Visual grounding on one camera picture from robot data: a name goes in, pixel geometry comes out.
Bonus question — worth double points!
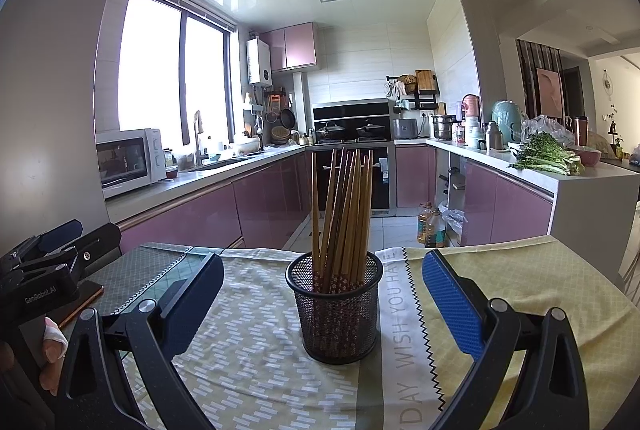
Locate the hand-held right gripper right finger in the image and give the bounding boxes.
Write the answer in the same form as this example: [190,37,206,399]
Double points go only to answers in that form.
[421,249,591,430]

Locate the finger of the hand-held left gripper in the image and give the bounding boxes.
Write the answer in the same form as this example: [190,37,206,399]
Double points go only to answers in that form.
[20,224,122,295]
[0,219,84,271]

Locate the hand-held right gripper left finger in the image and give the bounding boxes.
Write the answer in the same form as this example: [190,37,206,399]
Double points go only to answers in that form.
[56,252,225,430]

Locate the black mesh holder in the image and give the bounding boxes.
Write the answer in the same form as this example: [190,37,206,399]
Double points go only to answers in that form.
[286,251,384,365]

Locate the bunch of wooden chopsticks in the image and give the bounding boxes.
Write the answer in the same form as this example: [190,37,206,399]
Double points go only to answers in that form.
[310,147,375,293]

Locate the person's left hand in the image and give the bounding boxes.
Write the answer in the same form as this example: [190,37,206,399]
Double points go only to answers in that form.
[39,316,69,394]

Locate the yellow oil bottle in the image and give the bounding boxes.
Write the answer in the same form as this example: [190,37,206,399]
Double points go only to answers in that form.
[417,204,433,245]

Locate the crumpled plastic bag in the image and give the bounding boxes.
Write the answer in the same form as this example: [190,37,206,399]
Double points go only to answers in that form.
[442,209,468,235]

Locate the patterned green beige tablecloth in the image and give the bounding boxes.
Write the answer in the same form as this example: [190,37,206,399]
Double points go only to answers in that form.
[85,235,631,430]

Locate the white microwave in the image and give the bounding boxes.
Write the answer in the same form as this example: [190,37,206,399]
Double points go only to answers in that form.
[96,128,167,199]

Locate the purple base cabinets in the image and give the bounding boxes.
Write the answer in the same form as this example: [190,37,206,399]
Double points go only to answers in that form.
[117,145,556,255]

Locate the black built-in oven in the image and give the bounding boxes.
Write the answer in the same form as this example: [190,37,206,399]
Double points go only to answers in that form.
[306,144,396,217]

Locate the grey refrigerator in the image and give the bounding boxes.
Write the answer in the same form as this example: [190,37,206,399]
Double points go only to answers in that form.
[0,0,135,231]

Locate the steel kitchen faucet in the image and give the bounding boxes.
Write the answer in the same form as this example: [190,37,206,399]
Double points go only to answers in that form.
[192,110,207,167]

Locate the green leafy vegetables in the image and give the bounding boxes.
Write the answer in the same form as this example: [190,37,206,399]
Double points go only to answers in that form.
[509,133,585,175]

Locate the steel stock pot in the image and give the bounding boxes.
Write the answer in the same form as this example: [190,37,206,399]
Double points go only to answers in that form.
[431,114,457,141]

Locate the white kitchen counter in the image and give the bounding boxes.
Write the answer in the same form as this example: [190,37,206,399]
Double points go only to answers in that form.
[105,137,640,235]

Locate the black lidded wok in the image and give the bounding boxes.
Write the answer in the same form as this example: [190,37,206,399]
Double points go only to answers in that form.
[356,121,388,141]

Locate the mint green appliance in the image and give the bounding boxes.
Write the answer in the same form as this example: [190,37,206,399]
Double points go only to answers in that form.
[491,100,523,143]

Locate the kitchen window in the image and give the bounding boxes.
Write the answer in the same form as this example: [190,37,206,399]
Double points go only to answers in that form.
[117,0,236,145]

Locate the pink bowl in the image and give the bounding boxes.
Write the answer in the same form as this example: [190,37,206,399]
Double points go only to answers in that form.
[570,148,602,167]

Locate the hanging pans and sieves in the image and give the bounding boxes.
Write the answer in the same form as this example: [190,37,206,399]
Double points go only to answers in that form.
[262,92,296,143]

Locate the clear plastic bag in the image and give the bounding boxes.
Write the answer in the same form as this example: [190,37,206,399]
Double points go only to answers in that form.
[521,115,576,148]

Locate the black lidded pot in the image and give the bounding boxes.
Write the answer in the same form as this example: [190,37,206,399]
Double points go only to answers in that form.
[316,121,346,141]

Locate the black stove with hood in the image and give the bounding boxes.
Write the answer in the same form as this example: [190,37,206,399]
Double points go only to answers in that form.
[312,98,396,143]

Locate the pink board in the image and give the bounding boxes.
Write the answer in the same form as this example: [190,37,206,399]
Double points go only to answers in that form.
[536,67,563,115]

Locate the dark slatted partition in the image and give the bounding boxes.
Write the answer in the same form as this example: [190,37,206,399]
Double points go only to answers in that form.
[516,40,566,121]

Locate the black wall rack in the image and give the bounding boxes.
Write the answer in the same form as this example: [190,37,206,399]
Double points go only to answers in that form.
[386,70,441,111]

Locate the white wall water heater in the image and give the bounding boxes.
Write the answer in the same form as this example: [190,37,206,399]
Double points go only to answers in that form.
[247,38,273,85]

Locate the purple wall cabinets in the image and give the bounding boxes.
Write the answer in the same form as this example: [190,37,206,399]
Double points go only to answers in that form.
[260,22,319,71]

